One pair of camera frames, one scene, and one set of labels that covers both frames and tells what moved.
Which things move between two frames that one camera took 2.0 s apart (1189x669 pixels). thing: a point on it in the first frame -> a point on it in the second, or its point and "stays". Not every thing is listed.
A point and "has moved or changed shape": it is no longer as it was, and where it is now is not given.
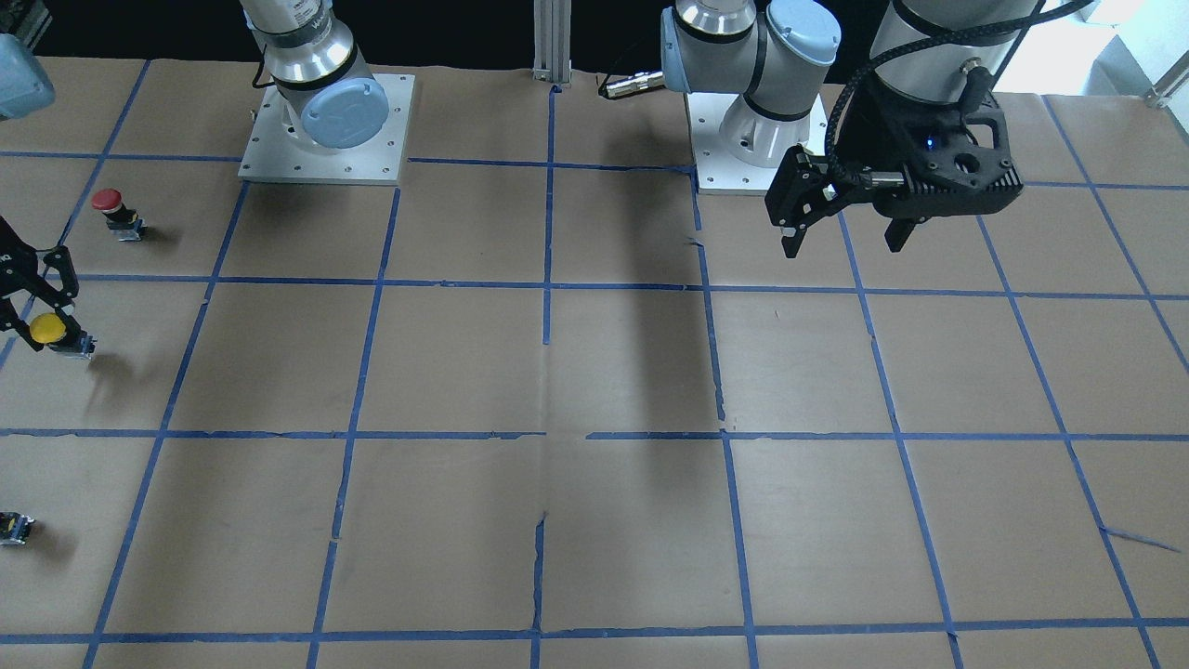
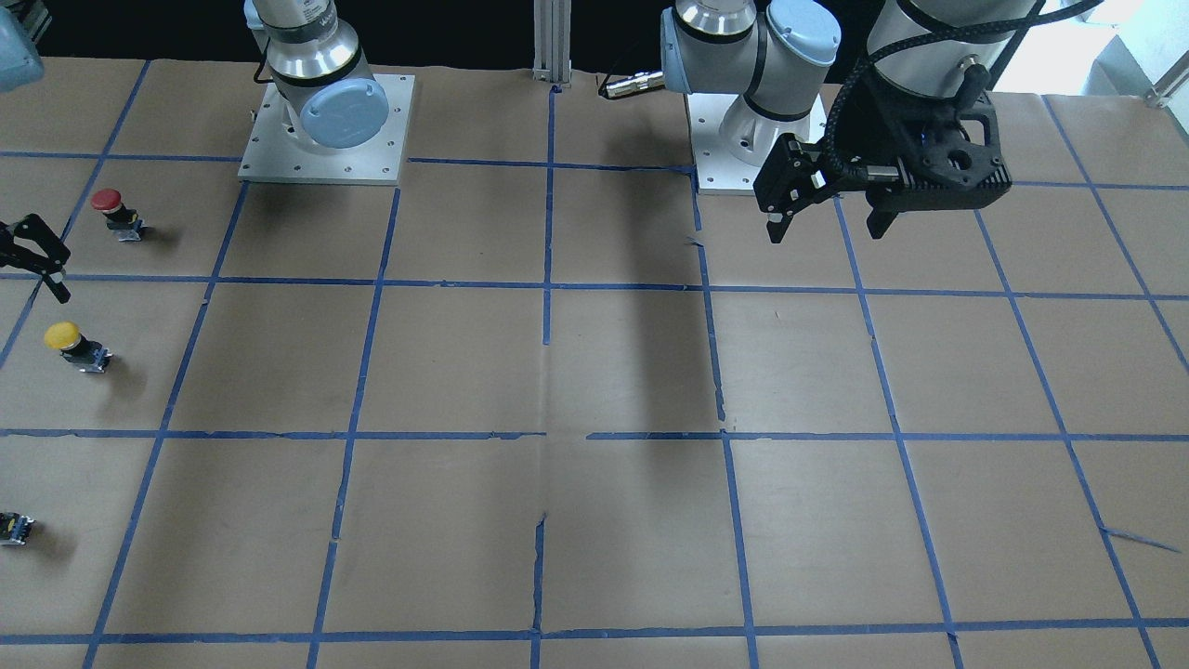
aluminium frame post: [552, 41] stays
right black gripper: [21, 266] -> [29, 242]
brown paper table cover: [542, 406] stays
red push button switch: [124, 222] stays
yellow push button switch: [50, 329] has moved or changed shape
